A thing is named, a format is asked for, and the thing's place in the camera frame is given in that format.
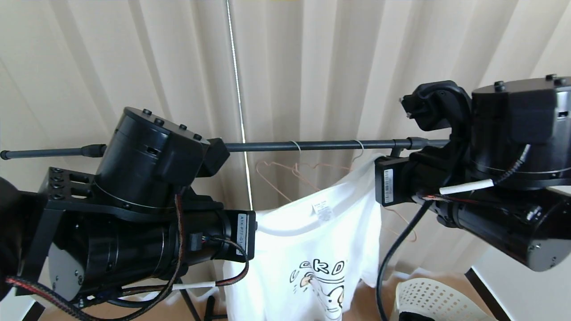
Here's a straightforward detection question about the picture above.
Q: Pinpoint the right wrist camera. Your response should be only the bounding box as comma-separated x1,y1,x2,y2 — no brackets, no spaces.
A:
400,80,472,133

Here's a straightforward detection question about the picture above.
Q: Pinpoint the white laundry basket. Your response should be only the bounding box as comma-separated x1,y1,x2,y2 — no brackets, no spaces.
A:
395,277,484,321

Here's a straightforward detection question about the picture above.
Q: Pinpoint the pink clothes hanger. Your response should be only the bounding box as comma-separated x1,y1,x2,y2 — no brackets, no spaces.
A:
291,140,418,243
256,141,299,203

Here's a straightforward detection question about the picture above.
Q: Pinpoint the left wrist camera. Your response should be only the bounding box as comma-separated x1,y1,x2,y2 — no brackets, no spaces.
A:
196,137,231,178

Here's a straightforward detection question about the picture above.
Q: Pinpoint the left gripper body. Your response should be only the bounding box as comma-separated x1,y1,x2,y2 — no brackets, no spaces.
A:
218,209,257,264

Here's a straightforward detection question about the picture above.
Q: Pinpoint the white printed t-shirt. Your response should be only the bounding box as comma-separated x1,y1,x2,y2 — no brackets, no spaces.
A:
222,154,383,321

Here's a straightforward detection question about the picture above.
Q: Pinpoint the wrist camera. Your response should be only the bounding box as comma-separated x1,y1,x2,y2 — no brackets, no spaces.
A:
196,137,231,178
400,80,472,133

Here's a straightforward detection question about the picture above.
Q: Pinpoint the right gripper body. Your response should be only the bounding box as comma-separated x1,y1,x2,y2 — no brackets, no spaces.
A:
375,149,472,207

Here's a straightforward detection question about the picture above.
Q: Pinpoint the beige curtain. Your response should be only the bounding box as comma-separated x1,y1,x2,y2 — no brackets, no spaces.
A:
0,0,571,308

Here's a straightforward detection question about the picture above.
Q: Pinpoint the black clothes rack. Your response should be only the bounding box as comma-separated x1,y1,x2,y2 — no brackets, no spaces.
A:
0,137,451,321

